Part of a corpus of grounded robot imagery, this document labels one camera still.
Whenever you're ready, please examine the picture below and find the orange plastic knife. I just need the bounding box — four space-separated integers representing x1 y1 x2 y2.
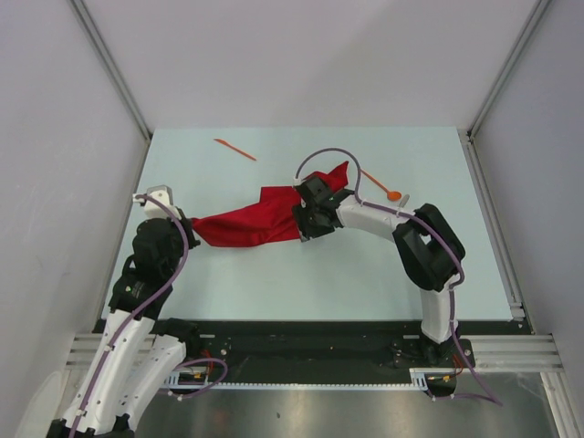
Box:
213 138 257 162

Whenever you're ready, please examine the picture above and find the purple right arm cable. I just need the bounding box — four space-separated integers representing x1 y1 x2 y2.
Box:
294 148 503 407

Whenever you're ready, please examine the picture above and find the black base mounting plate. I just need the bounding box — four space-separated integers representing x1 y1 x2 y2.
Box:
180 321 529 385

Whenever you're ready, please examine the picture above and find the orange plastic spoon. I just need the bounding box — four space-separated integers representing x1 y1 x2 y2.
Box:
360 170 402 203

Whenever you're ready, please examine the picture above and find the aluminium frame post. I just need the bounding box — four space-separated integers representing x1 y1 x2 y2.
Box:
465 0 555 141
67 0 153 143

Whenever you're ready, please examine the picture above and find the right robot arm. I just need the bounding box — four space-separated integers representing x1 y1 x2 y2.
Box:
292 176 465 366

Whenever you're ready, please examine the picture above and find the right aluminium frame post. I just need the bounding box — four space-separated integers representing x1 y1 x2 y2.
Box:
465 0 555 141

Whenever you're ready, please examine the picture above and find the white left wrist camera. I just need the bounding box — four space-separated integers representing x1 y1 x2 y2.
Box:
132 185 180 219

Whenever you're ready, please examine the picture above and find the white slotted cable duct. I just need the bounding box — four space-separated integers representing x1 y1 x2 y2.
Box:
159 369 456 399

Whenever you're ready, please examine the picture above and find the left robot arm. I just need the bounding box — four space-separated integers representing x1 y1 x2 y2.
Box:
47 207 202 437

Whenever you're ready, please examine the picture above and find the left aluminium frame post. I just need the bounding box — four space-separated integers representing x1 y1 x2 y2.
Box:
67 0 153 143

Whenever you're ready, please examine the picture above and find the red cloth napkin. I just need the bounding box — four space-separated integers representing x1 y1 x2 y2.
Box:
190 162 352 249

